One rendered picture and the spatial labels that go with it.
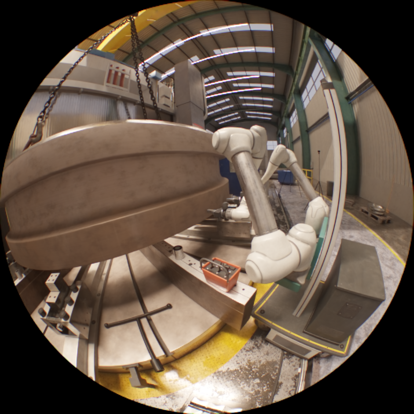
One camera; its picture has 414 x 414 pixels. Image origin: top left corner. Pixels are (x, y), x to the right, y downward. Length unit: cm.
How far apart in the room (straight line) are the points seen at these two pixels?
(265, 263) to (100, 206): 104
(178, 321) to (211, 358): 45
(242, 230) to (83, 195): 169
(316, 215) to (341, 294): 58
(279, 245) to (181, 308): 97
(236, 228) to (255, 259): 128
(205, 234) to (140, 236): 124
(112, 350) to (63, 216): 104
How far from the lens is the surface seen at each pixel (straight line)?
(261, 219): 56
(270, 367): 141
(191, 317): 121
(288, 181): 1009
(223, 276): 79
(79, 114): 435
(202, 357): 140
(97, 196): 109
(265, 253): 54
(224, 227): 182
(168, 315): 126
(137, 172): 110
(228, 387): 136
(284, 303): 130
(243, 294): 84
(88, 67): 723
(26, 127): 413
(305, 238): 66
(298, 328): 122
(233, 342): 142
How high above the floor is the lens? 136
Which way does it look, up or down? 16 degrees down
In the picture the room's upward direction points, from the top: 5 degrees counter-clockwise
